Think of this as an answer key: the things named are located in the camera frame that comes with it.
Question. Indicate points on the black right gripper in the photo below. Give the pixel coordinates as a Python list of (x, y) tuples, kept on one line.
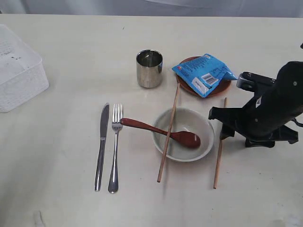
[(234, 120)]

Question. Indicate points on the brown wooden chopsticks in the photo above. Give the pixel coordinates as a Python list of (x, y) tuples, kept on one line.
[(218, 160)]

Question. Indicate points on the brown wooden spoon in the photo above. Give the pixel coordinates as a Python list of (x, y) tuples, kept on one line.
[(184, 138)]

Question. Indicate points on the speckled grey ceramic bowl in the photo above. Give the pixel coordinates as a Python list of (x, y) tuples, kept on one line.
[(184, 120)]

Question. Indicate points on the blue snack packet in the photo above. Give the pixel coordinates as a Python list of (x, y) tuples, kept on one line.
[(204, 74)]

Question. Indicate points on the brown plate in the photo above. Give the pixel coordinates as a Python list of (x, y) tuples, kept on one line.
[(221, 88)]

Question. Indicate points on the steel cup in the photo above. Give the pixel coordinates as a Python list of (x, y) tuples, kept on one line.
[(149, 68)]

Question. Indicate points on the silver fork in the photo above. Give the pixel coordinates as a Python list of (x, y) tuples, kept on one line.
[(116, 127)]

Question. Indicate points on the silver table knife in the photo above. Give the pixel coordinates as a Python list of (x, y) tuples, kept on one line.
[(103, 135)]

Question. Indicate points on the white perforated plastic basket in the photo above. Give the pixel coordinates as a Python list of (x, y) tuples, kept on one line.
[(22, 75)]

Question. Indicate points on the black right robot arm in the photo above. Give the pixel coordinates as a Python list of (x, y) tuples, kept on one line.
[(262, 120)]

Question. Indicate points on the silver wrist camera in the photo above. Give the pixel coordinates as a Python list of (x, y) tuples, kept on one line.
[(251, 82)]

